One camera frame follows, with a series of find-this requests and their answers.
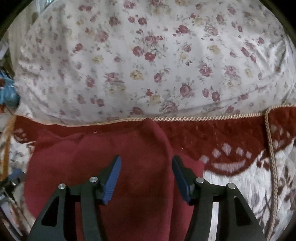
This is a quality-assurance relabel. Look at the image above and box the floral duvet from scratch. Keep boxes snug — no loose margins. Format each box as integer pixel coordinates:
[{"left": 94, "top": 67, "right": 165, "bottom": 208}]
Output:
[{"left": 9, "top": 1, "right": 295, "bottom": 124}]

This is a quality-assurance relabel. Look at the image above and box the blue plastic bag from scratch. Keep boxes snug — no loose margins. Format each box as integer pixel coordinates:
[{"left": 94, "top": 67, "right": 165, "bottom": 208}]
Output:
[{"left": 1, "top": 70, "right": 20, "bottom": 109}]

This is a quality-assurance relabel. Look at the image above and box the dark red sweater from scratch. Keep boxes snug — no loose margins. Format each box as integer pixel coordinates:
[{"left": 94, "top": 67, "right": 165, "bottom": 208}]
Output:
[{"left": 24, "top": 120, "right": 205, "bottom": 240}]

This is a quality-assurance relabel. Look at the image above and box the red white fleece blanket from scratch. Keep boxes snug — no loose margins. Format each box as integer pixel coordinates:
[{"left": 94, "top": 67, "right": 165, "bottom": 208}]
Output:
[{"left": 1, "top": 106, "right": 295, "bottom": 240}]

